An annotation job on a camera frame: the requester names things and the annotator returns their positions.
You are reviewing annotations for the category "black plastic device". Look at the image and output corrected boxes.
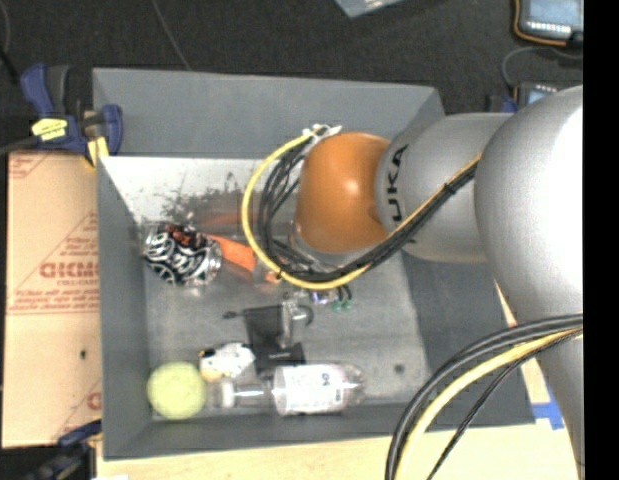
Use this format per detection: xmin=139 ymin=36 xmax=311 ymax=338
xmin=222 ymin=303 xmax=308 ymax=375

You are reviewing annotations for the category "clear plastic bottle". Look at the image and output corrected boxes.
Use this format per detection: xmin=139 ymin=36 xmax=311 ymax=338
xmin=220 ymin=362 xmax=366 ymax=417

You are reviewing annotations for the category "white toy animal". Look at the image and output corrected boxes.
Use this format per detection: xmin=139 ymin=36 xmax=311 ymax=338
xmin=198 ymin=342 xmax=256 ymax=382

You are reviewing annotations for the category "orange toy carrot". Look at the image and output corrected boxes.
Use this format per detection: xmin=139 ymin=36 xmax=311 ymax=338
xmin=207 ymin=234 xmax=259 ymax=275

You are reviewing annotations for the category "red-brown small toy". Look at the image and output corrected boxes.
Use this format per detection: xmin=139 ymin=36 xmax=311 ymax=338
xmin=169 ymin=224 xmax=207 ymax=249

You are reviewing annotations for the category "yellow-green tennis ball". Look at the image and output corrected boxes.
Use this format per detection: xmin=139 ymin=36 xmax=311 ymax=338
xmin=146 ymin=361 xmax=208 ymax=420

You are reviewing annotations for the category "grey metal bin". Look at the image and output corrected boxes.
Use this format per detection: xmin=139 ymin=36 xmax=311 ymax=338
xmin=92 ymin=67 xmax=536 ymax=460

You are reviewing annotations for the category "brown cardboard board red print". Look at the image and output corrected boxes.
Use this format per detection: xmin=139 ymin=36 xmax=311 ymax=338
xmin=0 ymin=149 xmax=104 ymax=449

